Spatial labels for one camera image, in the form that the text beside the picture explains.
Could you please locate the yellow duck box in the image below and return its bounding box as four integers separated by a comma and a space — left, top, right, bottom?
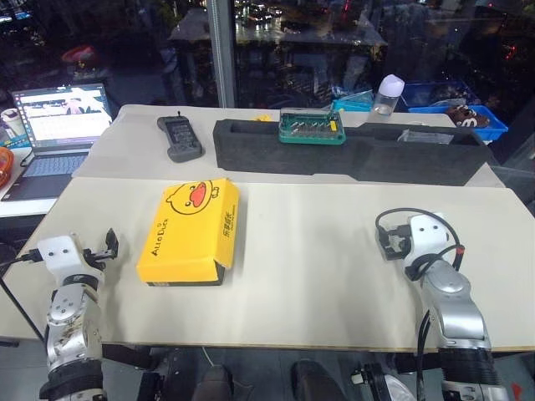
136, 177, 240, 287

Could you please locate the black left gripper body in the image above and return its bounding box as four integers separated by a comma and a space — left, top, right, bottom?
81, 246, 110, 271

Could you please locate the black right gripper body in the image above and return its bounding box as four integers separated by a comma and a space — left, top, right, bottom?
386, 224, 414, 261

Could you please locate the orange round object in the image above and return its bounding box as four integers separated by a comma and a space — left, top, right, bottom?
0, 145, 15, 185

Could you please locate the clear plastic bag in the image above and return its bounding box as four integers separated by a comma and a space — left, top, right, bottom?
396, 128, 455, 146

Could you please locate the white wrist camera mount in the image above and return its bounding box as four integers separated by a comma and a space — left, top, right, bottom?
405, 213, 452, 263
36, 235, 87, 277

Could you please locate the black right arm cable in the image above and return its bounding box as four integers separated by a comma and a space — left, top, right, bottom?
374, 207, 466, 286

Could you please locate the teal plastic box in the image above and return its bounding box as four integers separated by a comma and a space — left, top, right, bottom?
331, 90, 375, 114

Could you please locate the open grey laptop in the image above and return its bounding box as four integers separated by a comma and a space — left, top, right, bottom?
0, 82, 114, 202

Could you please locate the blue plastic bin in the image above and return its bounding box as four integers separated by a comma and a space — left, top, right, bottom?
394, 80, 510, 144

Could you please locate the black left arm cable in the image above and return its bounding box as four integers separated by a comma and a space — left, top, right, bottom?
0, 249, 44, 340

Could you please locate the white paper cup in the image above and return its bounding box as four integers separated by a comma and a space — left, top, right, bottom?
0, 107, 21, 143

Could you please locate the grey window frame post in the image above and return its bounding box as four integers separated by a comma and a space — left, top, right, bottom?
208, 0, 237, 108

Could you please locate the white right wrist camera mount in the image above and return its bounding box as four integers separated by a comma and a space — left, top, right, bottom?
405, 213, 452, 263

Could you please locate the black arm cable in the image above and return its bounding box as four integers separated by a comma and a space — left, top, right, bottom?
0, 249, 44, 340
374, 207, 466, 286

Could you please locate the black handheld controller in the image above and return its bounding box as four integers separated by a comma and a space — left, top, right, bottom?
156, 109, 206, 163

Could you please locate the clear bottle with lavender cap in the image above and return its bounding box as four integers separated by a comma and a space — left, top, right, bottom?
372, 74, 406, 115

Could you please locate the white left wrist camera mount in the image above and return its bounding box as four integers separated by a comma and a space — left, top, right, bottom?
36, 235, 87, 277

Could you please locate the green screwdriver bit case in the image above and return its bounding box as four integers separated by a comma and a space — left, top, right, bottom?
278, 106, 347, 146

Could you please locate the black foam tray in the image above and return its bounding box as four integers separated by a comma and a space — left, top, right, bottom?
211, 118, 495, 187

